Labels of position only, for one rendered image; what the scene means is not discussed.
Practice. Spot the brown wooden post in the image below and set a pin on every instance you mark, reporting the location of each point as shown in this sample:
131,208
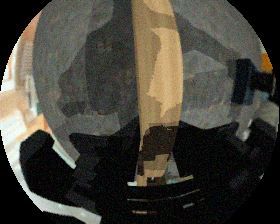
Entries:
147,181

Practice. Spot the light wooden board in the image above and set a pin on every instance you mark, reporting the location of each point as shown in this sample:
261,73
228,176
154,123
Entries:
158,60

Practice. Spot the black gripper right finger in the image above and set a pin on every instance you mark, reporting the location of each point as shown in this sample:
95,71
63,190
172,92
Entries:
192,144

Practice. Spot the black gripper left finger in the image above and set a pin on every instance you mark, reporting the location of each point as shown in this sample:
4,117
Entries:
121,147

